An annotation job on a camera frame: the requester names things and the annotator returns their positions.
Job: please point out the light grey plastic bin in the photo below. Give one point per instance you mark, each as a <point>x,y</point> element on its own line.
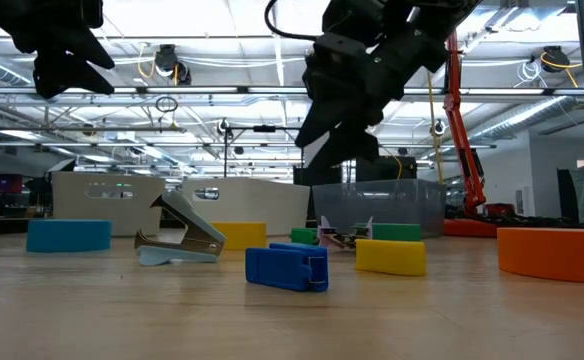
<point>72,205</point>

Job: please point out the green tape roll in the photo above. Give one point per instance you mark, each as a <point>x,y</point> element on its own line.
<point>397,231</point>

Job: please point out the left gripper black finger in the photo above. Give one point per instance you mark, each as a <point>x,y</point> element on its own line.
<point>62,75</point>
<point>74,45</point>

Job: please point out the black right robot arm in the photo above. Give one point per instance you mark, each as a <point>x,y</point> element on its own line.
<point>452,20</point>

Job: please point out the blue mini stapler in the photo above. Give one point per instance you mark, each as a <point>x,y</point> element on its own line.
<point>277,270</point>

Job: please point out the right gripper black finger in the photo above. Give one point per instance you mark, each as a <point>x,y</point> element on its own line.
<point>352,147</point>
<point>319,120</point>

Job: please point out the red desk lamp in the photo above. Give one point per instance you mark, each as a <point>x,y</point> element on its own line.
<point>464,165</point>

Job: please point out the dark translucent plastic bin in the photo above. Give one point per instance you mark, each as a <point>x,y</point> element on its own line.
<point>397,205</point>

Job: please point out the white plastic bin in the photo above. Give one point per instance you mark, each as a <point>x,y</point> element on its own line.
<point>262,205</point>

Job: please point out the black stand frame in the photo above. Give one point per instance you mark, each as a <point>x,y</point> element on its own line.
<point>264,128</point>

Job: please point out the blue tape roll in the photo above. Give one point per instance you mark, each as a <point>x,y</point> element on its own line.
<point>67,236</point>

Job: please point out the yellow mini stapler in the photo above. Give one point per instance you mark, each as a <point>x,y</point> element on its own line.
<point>389,257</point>

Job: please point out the light blue staple remover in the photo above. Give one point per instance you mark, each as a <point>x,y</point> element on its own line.
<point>197,227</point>

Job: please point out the purple staple remover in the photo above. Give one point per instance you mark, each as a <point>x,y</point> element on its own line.
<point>339,240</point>

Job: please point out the yellow tape roll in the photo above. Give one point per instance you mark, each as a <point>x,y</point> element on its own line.
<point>244,235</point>

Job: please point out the black monitor back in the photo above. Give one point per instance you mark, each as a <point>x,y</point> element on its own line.
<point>387,169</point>
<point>322,176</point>

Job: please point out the orange tape roll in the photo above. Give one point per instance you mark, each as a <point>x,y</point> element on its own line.
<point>557,255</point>

